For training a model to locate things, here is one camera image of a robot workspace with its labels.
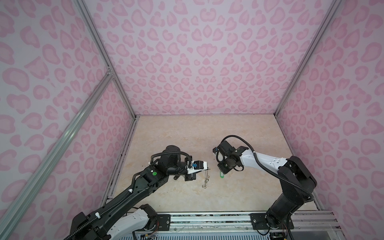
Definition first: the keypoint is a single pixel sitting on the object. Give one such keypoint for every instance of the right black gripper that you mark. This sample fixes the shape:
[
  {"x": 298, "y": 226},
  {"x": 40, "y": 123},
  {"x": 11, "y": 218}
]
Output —
[{"x": 222, "y": 169}]

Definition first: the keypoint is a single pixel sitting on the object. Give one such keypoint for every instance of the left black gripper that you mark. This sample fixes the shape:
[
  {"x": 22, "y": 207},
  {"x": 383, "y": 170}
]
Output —
[{"x": 190, "y": 177}]

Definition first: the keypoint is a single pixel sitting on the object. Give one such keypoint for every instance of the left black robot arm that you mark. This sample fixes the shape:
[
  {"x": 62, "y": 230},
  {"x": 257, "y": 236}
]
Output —
[{"x": 111, "y": 221}]

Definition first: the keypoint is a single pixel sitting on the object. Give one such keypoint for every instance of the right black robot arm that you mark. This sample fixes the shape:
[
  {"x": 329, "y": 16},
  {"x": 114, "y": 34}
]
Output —
[{"x": 296, "y": 180}]

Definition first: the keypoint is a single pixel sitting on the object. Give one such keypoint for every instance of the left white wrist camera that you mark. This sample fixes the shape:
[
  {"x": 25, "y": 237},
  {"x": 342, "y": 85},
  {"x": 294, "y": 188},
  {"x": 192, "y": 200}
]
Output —
[{"x": 197, "y": 166}]

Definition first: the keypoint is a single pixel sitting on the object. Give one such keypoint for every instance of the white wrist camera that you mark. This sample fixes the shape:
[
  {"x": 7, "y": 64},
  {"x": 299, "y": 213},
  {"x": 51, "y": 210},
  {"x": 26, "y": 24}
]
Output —
[
  {"x": 197, "y": 166},
  {"x": 219, "y": 151}
]

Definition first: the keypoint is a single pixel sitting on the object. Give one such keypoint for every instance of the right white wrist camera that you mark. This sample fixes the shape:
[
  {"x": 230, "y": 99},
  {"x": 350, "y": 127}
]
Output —
[{"x": 219, "y": 151}]

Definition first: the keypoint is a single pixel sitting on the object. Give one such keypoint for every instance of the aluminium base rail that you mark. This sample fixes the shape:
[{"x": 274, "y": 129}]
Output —
[{"x": 308, "y": 225}]

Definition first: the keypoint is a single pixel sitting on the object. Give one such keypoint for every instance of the left corner aluminium post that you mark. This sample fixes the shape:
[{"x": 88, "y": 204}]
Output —
[{"x": 91, "y": 26}]

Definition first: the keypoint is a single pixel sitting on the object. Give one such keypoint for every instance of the corner aluminium post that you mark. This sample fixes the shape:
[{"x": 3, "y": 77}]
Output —
[
  {"x": 91, "y": 26},
  {"x": 327, "y": 21}
]

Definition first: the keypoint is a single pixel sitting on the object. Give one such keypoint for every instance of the diagonal aluminium frame bar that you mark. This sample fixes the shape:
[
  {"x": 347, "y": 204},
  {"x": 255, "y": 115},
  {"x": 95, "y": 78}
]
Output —
[{"x": 21, "y": 204}]

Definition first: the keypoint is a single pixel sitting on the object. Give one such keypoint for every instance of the right corner aluminium post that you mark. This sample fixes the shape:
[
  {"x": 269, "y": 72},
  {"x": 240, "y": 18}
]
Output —
[{"x": 327, "y": 21}]

